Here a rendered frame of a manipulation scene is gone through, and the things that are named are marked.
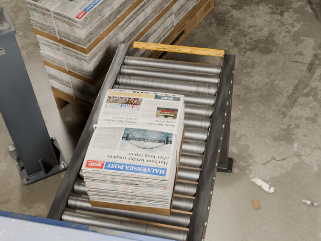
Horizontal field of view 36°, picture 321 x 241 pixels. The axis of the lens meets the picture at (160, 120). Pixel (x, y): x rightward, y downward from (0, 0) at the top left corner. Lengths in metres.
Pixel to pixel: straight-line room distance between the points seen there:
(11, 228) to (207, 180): 1.24
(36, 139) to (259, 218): 1.25
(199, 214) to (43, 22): 1.47
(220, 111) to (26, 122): 1.07
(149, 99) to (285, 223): 1.21
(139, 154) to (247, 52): 2.06
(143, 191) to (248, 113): 1.60
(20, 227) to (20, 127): 2.01
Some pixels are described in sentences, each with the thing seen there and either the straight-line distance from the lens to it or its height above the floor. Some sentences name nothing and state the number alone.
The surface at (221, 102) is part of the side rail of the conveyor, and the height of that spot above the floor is 0.80.
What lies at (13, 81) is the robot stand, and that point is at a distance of 2.46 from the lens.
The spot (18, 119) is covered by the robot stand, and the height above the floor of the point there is 0.47.
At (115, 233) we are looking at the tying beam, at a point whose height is 1.55.
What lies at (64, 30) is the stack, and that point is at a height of 0.72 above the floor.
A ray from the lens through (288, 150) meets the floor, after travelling 2.99.
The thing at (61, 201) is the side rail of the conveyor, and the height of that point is 0.80.
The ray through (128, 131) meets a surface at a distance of 1.70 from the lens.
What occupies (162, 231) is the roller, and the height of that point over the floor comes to 0.80.
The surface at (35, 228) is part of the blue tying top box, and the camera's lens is 0.68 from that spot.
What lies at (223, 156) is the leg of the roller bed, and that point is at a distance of 2.78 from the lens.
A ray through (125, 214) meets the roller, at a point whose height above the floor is 0.79.
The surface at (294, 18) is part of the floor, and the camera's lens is 3.91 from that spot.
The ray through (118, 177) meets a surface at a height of 1.01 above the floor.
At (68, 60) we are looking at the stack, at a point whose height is 0.50.
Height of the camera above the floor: 2.31
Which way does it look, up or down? 48 degrees down
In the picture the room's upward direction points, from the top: 5 degrees counter-clockwise
